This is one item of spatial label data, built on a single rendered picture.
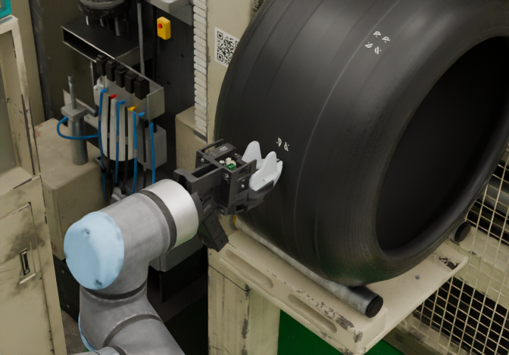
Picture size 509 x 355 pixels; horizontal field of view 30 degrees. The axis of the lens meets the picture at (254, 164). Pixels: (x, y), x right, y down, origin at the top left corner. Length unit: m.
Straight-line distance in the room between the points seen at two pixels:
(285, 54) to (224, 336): 1.02
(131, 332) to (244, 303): 0.94
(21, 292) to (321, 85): 1.01
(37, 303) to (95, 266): 1.02
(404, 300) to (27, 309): 0.85
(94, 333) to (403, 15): 0.63
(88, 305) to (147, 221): 0.14
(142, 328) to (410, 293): 0.79
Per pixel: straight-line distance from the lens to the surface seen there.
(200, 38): 1.85
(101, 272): 1.21
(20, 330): 2.25
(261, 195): 1.38
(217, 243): 1.40
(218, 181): 1.32
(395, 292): 1.91
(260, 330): 2.28
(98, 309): 1.28
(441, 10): 1.46
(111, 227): 1.21
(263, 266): 1.84
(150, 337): 1.24
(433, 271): 1.96
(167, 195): 1.27
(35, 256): 2.14
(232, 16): 1.73
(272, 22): 1.49
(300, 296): 1.80
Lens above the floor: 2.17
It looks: 39 degrees down
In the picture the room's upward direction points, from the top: 2 degrees clockwise
